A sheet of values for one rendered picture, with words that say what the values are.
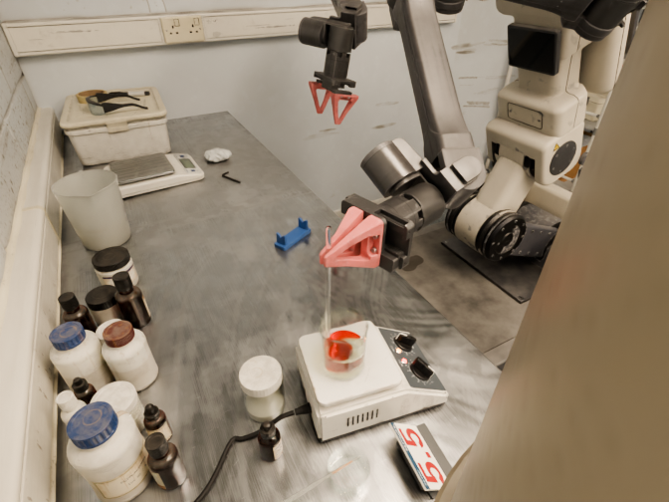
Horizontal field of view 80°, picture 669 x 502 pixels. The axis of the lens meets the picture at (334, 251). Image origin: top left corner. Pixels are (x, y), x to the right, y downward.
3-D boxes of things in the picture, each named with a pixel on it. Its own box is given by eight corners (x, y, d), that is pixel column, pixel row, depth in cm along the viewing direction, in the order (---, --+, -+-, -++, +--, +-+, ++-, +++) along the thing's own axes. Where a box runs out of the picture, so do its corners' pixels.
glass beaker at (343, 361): (348, 341, 59) (349, 298, 54) (375, 371, 55) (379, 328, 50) (308, 362, 56) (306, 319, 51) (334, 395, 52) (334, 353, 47)
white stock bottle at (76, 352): (116, 388, 62) (91, 339, 55) (71, 405, 60) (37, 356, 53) (114, 360, 67) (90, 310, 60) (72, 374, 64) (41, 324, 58)
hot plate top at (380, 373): (370, 322, 63) (370, 318, 62) (404, 384, 54) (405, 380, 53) (297, 341, 60) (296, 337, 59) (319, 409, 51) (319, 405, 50)
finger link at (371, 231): (338, 246, 42) (395, 214, 47) (295, 219, 46) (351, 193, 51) (337, 294, 46) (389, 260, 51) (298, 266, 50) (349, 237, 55)
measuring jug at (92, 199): (72, 226, 100) (46, 171, 91) (126, 211, 106) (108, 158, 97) (83, 264, 87) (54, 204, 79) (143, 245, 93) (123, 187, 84)
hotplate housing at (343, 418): (407, 342, 70) (413, 309, 65) (447, 405, 60) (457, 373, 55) (283, 375, 64) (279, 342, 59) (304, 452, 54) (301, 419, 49)
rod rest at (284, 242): (301, 227, 100) (300, 215, 97) (311, 231, 98) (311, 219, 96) (274, 246, 93) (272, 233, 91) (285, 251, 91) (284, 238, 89)
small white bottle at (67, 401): (103, 428, 57) (81, 394, 52) (81, 444, 55) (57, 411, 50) (92, 415, 58) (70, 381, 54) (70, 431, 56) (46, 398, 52)
